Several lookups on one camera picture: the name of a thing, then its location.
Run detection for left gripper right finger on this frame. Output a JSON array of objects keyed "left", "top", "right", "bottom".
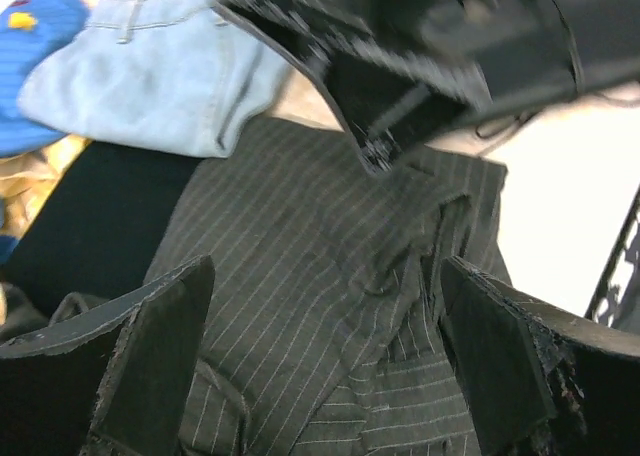
[{"left": 439, "top": 257, "right": 639, "bottom": 456}]

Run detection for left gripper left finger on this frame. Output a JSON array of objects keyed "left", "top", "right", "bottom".
[{"left": 1, "top": 256, "right": 215, "bottom": 455}]

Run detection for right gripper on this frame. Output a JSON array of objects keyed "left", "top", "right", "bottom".
[{"left": 416, "top": 0, "right": 639, "bottom": 121}]

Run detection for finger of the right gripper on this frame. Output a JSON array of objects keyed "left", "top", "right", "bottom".
[{"left": 215, "top": 0, "right": 480, "bottom": 175}]

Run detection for black cloth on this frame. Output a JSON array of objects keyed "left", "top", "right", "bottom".
[{"left": 1, "top": 142, "right": 199, "bottom": 315}]

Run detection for dark grey pinstripe garment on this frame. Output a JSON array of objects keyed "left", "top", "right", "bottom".
[{"left": 143, "top": 118, "right": 507, "bottom": 455}]

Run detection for light blue denim jeans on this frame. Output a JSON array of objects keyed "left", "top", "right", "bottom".
[{"left": 18, "top": 0, "right": 290, "bottom": 158}]

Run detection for blue and yellow shirt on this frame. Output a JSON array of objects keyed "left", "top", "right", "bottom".
[{"left": 1, "top": 0, "right": 89, "bottom": 158}]

